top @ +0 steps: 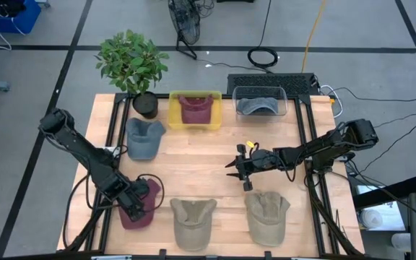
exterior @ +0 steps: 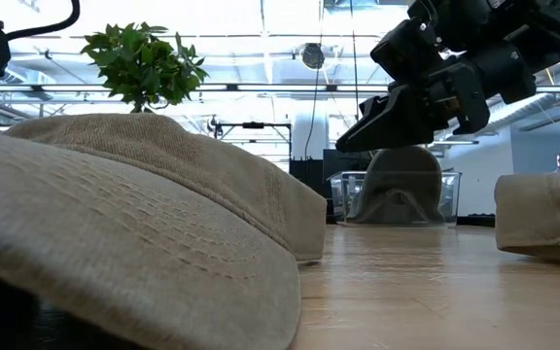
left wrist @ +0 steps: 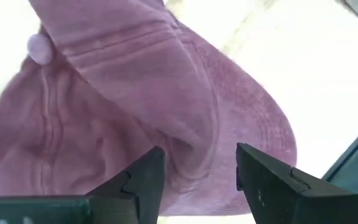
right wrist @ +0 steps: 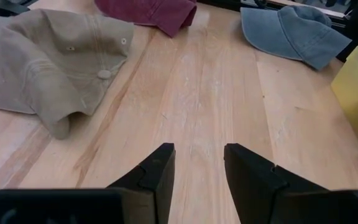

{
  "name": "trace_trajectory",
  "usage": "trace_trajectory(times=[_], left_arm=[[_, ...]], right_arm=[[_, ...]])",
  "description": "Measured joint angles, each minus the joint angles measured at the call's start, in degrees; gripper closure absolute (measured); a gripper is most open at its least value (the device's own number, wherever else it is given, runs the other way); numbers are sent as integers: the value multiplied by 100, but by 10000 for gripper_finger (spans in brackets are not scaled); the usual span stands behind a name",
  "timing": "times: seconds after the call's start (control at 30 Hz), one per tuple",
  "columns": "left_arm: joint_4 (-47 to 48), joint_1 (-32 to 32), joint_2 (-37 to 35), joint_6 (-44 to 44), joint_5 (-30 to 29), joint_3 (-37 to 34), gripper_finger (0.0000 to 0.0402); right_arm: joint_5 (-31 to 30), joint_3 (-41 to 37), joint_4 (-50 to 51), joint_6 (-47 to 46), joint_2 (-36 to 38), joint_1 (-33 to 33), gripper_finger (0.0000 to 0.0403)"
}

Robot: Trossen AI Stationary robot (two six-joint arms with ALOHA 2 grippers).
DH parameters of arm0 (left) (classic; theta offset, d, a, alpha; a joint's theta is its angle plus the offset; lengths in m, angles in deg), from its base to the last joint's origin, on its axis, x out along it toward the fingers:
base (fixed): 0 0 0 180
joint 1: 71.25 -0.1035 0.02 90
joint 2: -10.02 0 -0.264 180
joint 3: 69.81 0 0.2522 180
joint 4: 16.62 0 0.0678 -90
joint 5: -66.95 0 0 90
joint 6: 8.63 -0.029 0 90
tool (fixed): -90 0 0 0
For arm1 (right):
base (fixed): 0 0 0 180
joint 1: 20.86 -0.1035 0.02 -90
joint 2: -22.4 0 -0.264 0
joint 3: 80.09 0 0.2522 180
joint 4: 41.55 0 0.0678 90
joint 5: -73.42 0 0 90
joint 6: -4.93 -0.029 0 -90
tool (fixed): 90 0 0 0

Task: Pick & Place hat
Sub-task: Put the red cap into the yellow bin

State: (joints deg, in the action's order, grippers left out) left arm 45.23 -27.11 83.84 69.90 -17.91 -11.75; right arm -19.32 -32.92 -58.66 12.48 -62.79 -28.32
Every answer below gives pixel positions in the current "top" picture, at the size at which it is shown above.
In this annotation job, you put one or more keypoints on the clear plastic bin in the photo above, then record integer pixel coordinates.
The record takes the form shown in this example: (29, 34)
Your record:
(283, 103)

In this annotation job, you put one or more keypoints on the green leafy plant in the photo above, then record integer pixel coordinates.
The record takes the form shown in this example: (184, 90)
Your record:
(132, 61)

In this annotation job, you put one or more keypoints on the blue plastic bin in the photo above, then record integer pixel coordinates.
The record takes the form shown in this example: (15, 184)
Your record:
(31, 18)

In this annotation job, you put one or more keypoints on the white roll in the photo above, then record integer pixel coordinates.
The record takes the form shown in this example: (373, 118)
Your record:
(370, 218)

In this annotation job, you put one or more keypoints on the small yellow tag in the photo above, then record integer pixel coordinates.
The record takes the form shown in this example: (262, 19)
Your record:
(250, 144)

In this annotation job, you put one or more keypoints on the beige baseball cap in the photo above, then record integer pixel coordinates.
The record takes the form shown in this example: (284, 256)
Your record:
(267, 218)
(193, 224)

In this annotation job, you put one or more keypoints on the black perforated computer case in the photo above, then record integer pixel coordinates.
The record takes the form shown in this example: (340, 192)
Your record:
(273, 83)

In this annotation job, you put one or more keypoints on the blue-grey baseball cap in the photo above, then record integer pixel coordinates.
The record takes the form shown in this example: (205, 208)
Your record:
(258, 106)
(143, 141)

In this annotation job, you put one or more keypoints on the maroon baseball cap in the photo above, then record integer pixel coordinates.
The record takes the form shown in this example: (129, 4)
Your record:
(152, 209)
(195, 112)

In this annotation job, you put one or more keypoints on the yellow plastic bin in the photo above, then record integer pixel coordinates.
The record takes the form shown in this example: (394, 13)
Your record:
(193, 127)

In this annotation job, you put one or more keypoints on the black floor fan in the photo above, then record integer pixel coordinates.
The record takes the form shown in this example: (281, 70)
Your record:
(184, 18)

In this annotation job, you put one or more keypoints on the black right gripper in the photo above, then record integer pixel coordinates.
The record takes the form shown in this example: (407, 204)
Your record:
(260, 160)

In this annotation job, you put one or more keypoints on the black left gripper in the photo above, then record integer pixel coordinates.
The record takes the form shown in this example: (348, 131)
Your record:
(137, 202)

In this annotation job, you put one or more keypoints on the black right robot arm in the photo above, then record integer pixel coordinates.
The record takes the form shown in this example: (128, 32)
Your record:
(323, 146)

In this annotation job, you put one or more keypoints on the black aluminium table frame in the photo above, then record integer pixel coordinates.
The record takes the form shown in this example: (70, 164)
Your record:
(120, 97)

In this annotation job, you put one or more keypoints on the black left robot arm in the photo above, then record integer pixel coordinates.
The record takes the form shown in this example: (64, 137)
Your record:
(81, 150)

